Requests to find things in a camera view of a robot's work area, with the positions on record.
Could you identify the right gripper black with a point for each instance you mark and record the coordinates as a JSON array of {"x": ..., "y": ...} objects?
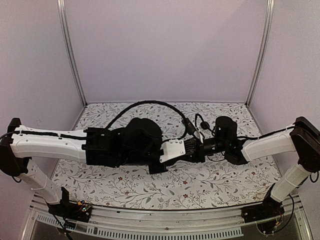
[{"x": 196, "y": 151}]

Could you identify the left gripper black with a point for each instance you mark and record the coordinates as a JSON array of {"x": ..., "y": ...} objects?
[{"x": 158, "y": 170}]

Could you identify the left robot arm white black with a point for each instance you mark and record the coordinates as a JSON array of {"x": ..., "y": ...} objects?
[{"x": 20, "y": 144}]

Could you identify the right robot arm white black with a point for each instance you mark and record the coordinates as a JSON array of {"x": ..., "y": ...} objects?
[{"x": 301, "y": 137}]

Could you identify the floral table mat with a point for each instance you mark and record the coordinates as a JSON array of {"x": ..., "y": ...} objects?
[{"x": 214, "y": 183}]

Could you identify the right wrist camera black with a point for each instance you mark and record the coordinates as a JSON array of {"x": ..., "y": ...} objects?
[{"x": 197, "y": 134}]

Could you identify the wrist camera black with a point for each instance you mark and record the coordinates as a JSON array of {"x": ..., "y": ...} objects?
[
  {"x": 175, "y": 150},
  {"x": 197, "y": 134}
]

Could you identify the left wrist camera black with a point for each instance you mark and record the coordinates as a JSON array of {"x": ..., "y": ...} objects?
[{"x": 175, "y": 150}]

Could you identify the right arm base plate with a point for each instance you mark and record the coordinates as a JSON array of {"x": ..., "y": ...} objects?
[{"x": 270, "y": 212}]

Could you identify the aluminium front rail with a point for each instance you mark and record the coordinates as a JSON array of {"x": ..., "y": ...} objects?
[{"x": 113, "y": 223}]

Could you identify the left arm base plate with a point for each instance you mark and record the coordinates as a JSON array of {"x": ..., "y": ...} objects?
[{"x": 79, "y": 211}]

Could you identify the right aluminium corner post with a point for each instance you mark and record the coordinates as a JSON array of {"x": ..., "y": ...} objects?
[{"x": 262, "y": 51}]

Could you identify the aluminium corner post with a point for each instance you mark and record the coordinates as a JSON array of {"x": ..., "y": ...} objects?
[
  {"x": 262, "y": 51},
  {"x": 62, "y": 13}
]

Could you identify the left aluminium corner post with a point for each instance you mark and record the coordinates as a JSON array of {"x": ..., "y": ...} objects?
[{"x": 62, "y": 13}]

